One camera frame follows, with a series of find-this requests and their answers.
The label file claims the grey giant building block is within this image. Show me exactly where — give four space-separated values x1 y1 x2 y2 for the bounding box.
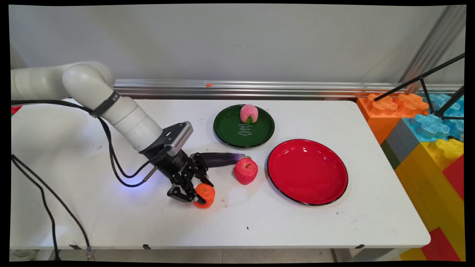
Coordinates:
385 119 420 164

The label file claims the red giant building block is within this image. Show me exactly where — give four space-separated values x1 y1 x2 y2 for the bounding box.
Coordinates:
442 155 465 201
421 227 461 262

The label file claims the orange toy mandarin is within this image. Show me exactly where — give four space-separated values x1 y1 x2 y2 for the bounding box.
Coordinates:
193 182 216 209

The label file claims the grey table leg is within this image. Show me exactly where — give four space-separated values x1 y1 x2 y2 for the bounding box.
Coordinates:
330 248 394 262

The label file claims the horizontal aluminium rail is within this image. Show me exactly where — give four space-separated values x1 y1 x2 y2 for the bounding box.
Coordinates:
111 78 464 100

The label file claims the slanted aluminium post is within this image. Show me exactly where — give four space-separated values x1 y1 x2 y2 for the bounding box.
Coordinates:
399 6 466 93

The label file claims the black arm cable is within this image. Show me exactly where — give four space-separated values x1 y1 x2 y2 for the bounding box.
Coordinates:
11 99 159 188
97 118 164 179

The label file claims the yellow giant building block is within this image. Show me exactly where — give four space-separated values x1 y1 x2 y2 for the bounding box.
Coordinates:
394 139 465 261

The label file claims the red round plate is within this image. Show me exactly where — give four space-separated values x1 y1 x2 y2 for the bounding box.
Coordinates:
267 139 349 206

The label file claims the thin black floor cable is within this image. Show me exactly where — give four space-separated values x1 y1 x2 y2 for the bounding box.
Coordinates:
11 158 60 261

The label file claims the red toy apple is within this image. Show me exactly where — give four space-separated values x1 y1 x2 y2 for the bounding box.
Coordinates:
233 158 259 185

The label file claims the dark purple toy eggplant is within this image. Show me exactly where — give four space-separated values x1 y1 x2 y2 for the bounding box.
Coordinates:
200 152 252 168

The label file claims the black cable with metal plug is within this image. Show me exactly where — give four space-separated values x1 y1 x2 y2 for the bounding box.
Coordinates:
11 154 94 261

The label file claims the blue giant building block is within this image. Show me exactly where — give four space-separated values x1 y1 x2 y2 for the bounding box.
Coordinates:
403 94 464 143

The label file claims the black tripod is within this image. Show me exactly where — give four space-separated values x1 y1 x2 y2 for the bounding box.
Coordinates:
374 54 465 121

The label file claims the pink toy peach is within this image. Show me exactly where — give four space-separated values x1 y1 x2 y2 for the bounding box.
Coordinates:
240 104 259 124

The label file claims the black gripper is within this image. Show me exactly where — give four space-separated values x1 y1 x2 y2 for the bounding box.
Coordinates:
159 149 215 205

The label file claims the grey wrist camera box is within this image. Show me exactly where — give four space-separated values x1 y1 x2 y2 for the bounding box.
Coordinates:
160 121 194 157

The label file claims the orange giant building block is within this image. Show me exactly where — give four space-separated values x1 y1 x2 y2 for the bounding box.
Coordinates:
356 93 429 145

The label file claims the dark green round plate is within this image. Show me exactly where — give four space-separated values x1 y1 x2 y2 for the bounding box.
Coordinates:
213 104 275 148

